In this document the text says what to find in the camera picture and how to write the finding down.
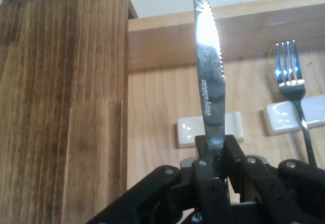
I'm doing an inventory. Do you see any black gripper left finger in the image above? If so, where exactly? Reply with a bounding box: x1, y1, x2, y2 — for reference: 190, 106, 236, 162
87, 135, 233, 224

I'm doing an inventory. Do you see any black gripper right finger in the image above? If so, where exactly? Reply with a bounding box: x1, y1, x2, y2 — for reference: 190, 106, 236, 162
220, 134, 325, 224

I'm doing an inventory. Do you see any silver metal fork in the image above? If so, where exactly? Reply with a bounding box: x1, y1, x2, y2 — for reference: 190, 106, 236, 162
274, 40, 318, 168

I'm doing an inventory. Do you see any silver metal knife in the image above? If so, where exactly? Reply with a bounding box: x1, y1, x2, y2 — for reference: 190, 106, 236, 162
190, 0, 227, 158

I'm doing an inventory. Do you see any small white cutlery rest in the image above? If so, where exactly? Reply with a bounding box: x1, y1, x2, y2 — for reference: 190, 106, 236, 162
263, 94, 325, 136
177, 111, 245, 149

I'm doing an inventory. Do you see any light wooden drawer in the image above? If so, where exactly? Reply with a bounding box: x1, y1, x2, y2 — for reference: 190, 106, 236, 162
126, 0, 325, 191

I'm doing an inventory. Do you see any dark wooden drawer cabinet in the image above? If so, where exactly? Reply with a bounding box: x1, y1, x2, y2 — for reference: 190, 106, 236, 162
0, 0, 139, 224

